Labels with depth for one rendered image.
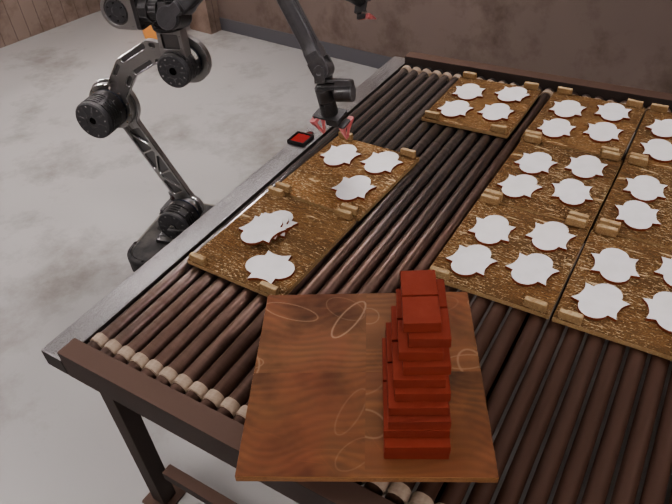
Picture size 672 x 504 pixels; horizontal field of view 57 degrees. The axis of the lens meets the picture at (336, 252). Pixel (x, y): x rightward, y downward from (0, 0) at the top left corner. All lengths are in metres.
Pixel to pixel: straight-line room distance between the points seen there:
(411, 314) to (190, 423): 0.61
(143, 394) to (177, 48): 1.50
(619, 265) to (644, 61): 2.61
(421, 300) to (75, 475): 1.88
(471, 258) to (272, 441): 0.82
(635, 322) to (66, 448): 2.14
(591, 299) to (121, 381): 1.21
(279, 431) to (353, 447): 0.16
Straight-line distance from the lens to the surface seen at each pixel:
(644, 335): 1.71
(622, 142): 2.45
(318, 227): 1.95
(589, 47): 4.42
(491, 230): 1.92
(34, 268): 3.75
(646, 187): 2.21
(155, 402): 1.55
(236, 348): 1.64
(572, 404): 1.54
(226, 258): 1.89
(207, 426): 1.47
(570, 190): 2.13
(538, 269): 1.80
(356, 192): 2.07
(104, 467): 2.70
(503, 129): 2.41
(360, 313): 1.51
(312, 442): 1.29
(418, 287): 1.17
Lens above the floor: 2.12
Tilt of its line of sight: 40 degrees down
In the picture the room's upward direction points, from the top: 5 degrees counter-clockwise
